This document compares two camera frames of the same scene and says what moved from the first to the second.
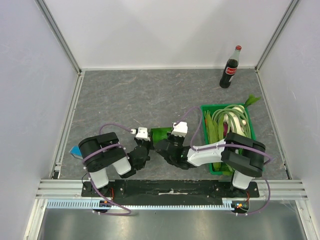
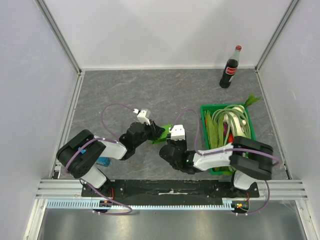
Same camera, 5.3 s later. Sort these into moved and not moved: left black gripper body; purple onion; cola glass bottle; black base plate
Moved: left black gripper body
Not moved: black base plate; cola glass bottle; purple onion
